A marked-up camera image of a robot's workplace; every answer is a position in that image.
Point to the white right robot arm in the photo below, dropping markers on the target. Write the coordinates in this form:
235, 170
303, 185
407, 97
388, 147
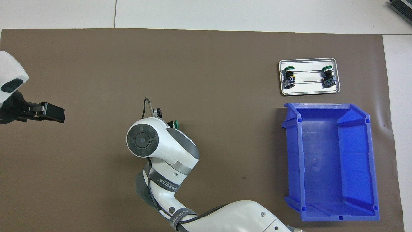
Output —
167, 151

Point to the grey ribbed device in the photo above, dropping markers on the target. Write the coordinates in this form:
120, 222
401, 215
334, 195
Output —
404, 8

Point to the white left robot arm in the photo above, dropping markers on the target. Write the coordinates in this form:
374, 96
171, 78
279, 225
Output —
9, 71

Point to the blue plastic storage bin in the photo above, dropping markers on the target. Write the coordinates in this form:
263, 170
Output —
322, 161

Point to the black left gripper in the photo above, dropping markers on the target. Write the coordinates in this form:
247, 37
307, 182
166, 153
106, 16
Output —
13, 109

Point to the brown table mat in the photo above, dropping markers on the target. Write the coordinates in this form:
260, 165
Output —
225, 80

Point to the green push button switch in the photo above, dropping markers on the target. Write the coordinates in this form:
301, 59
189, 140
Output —
176, 123
289, 77
328, 77

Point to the grey metal tray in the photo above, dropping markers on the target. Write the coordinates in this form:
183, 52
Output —
309, 91

